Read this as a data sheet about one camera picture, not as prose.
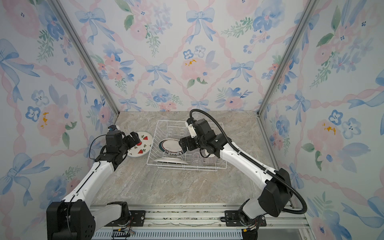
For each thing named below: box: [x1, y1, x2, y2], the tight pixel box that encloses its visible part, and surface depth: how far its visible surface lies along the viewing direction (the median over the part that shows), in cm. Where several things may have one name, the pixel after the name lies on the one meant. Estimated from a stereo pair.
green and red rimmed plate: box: [158, 138, 184, 155], surface depth 94 cm
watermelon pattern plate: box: [127, 131, 153, 158], surface depth 100 cm
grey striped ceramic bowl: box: [203, 153, 219, 164], surface depth 92 cm
